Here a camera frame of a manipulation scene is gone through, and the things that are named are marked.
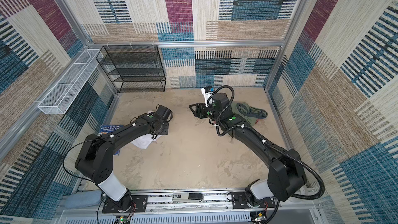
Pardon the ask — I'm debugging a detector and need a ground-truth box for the white cloth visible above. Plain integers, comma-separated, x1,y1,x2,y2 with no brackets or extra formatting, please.
130,110,162,150

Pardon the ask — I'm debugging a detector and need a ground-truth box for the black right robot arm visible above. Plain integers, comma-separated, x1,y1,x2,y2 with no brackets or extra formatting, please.
189,93,307,207

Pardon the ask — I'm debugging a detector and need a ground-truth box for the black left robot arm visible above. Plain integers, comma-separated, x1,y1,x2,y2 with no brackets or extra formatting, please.
75,105,173,213

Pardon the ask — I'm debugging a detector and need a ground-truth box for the blue-grey cloth bundle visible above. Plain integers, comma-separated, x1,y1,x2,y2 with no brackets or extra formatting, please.
64,190,102,209

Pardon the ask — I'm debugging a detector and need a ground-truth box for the green shirt with grey trim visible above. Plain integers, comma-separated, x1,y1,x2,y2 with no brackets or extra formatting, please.
231,102,268,126

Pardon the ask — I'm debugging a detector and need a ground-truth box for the blue illustrated children's book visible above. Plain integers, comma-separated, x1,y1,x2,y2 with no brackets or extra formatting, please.
98,125,124,140

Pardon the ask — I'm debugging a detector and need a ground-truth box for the grey handheld controller device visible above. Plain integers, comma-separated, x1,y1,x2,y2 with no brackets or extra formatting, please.
172,192,204,203

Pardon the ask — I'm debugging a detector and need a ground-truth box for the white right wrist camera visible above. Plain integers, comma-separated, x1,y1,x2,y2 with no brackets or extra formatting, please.
201,86,214,107

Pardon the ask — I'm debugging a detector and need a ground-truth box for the black wire mesh shelf rack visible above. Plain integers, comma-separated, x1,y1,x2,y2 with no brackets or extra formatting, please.
96,45,166,93

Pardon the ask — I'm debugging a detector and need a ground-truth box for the black corrugated cable conduit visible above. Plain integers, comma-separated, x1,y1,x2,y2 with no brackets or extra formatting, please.
206,85,326,200

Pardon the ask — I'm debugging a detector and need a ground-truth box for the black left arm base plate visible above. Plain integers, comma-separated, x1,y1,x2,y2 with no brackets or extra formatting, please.
101,195,148,214

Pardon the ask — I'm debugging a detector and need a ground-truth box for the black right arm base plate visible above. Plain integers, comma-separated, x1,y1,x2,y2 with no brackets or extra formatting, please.
227,191,276,209

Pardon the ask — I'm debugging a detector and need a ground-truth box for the white wire mesh wall basket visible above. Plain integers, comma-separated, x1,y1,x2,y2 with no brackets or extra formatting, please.
37,49,100,115

